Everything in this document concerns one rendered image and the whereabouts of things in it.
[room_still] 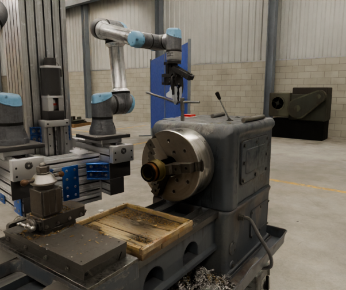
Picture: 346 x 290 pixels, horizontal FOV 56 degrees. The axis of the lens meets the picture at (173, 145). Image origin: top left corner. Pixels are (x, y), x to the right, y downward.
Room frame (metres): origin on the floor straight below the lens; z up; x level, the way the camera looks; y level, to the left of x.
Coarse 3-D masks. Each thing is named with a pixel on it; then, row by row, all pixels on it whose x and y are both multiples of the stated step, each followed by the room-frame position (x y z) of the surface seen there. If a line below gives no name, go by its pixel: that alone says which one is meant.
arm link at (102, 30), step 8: (96, 24) 1.81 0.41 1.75; (104, 24) 1.79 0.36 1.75; (96, 32) 1.81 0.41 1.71; (104, 32) 1.77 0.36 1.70; (112, 32) 1.72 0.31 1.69; (120, 32) 1.68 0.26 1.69; (128, 32) 1.65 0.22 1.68; (136, 32) 1.58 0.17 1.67; (144, 32) 1.63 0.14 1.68; (120, 40) 1.70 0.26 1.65; (128, 40) 1.61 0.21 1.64; (136, 40) 1.58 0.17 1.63; (144, 40) 1.60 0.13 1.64; (152, 40) 1.64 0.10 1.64; (144, 48) 1.65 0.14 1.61
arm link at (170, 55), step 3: (171, 51) 1.62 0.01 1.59; (174, 51) 1.62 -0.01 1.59; (177, 51) 1.62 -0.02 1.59; (168, 54) 1.62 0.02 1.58; (171, 54) 1.62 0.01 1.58; (174, 54) 1.62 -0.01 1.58; (177, 54) 1.62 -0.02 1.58; (180, 54) 1.64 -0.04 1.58; (168, 57) 1.63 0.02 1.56; (171, 57) 1.62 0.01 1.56; (174, 57) 1.62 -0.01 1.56; (177, 57) 1.62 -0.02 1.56; (180, 57) 1.64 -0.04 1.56; (168, 60) 1.64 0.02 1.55
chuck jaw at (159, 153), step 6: (156, 138) 1.42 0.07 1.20; (150, 144) 1.40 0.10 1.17; (156, 144) 1.39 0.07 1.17; (150, 150) 1.37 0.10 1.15; (156, 150) 1.37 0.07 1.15; (162, 150) 1.39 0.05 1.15; (150, 156) 1.37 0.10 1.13; (156, 156) 1.34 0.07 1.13; (162, 156) 1.37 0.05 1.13; (168, 156) 1.40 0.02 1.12
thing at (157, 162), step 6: (150, 162) 1.29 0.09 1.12; (156, 162) 1.29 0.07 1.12; (162, 162) 1.30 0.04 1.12; (144, 168) 1.28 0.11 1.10; (150, 168) 1.26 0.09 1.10; (156, 168) 1.27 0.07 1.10; (162, 168) 1.28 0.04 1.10; (144, 174) 1.30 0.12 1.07; (150, 174) 1.32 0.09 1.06; (156, 174) 1.25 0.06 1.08; (162, 174) 1.28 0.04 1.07; (144, 180) 1.28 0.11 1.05; (150, 180) 1.26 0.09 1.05; (156, 180) 1.28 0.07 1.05
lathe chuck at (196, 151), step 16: (176, 128) 1.45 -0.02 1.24; (160, 144) 1.41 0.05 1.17; (176, 144) 1.36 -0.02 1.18; (192, 144) 1.32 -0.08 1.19; (144, 160) 1.47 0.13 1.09; (176, 160) 1.36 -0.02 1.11; (192, 160) 1.31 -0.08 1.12; (208, 160) 1.35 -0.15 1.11; (176, 176) 1.36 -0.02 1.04; (192, 176) 1.31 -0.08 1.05; (208, 176) 1.36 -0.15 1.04; (176, 192) 1.36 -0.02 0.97; (192, 192) 1.31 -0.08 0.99
